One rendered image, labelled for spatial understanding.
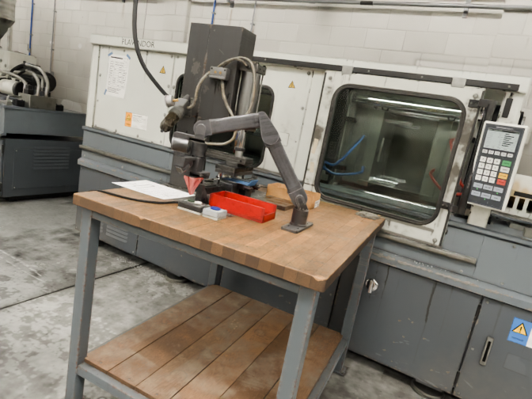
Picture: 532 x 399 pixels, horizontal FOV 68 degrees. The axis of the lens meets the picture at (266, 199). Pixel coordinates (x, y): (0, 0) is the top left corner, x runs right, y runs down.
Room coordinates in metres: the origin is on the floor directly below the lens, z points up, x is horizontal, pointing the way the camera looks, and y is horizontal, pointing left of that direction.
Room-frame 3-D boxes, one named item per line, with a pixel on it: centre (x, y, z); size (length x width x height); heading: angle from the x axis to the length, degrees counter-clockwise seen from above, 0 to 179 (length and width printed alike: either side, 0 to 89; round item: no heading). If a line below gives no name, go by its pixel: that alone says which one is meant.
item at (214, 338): (1.71, 0.03, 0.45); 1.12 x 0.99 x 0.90; 157
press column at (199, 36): (1.91, 0.41, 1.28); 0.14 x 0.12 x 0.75; 157
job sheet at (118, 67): (3.06, 1.29, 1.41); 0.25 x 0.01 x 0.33; 63
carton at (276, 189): (2.00, -0.14, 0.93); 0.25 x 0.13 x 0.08; 67
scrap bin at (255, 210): (1.56, 0.09, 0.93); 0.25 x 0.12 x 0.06; 67
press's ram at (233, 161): (1.82, 0.23, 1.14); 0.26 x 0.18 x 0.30; 67
